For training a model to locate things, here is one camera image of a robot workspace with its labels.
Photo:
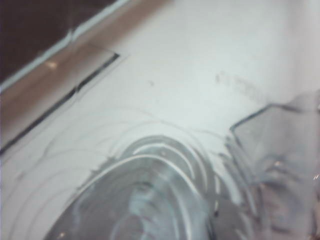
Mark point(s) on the red-label clear water bottle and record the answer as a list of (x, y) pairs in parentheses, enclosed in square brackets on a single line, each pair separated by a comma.
[(150, 195)]

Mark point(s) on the clear grey plastic mug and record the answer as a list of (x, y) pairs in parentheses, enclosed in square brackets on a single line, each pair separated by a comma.
[(277, 150)]

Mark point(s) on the brown desk partition panel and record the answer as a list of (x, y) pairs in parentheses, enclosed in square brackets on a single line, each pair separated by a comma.
[(25, 25)]

